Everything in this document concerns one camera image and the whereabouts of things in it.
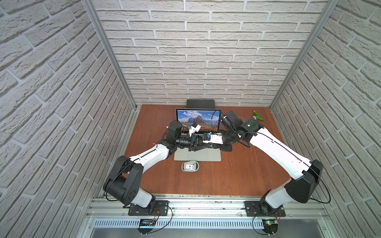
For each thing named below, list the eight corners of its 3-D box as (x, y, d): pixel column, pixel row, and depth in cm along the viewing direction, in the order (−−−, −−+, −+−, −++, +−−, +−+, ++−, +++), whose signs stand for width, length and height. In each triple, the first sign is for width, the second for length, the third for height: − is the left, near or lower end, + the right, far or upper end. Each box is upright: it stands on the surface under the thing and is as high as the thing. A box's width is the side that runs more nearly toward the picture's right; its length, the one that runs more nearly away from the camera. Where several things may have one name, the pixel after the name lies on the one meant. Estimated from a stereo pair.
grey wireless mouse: (181, 172, 87) (181, 170, 84) (182, 162, 91) (181, 160, 88) (199, 172, 87) (199, 170, 84) (199, 162, 91) (199, 160, 88)
